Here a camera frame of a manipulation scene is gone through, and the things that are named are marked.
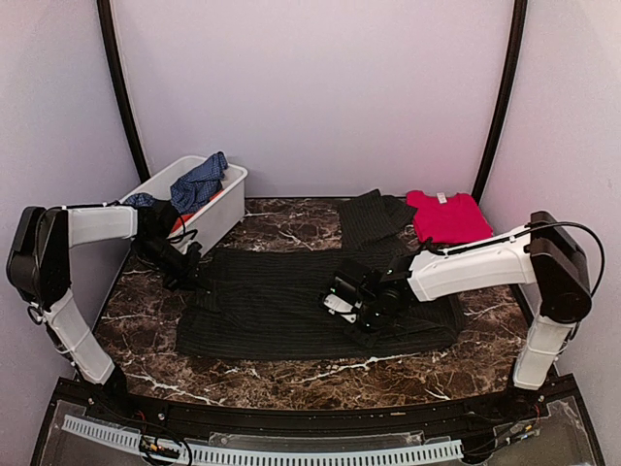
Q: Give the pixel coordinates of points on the black striped garment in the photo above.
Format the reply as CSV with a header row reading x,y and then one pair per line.
x,y
264,305

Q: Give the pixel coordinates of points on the black frame post right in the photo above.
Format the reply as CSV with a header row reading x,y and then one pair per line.
x,y
514,43

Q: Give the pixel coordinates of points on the black front rail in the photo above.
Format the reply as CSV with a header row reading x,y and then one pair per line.
x,y
195,421

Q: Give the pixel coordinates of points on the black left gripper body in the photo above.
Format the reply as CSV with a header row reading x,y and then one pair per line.
x,y
177,268

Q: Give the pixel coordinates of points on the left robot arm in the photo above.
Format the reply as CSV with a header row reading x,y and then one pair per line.
x,y
38,267

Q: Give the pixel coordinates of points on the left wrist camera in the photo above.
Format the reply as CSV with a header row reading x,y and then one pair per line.
x,y
157,222

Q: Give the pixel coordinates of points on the red t-shirt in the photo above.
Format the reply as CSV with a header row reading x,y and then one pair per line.
x,y
451,220

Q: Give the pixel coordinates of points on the black frame post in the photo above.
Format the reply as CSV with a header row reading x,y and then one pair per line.
x,y
514,43
124,106

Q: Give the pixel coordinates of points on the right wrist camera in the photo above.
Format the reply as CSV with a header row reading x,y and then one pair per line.
x,y
351,289

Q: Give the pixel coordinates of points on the blue checkered garment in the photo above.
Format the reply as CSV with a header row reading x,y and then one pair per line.
x,y
189,183

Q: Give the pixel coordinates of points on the white slotted cable duct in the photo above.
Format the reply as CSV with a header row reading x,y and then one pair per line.
x,y
237,449

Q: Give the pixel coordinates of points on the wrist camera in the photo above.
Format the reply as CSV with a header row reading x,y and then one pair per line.
x,y
157,222
351,289

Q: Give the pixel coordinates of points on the white plastic laundry bin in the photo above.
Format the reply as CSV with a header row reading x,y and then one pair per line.
x,y
221,215

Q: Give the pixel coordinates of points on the black frame post left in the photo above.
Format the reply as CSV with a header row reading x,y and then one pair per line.
x,y
124,106

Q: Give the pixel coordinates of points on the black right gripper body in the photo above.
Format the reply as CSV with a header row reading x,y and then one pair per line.
x,y
376,320

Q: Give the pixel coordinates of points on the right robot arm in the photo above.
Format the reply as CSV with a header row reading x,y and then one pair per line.
x,y
541,252

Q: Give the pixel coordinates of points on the orange red garment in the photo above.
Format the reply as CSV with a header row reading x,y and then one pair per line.
x,y
216,196

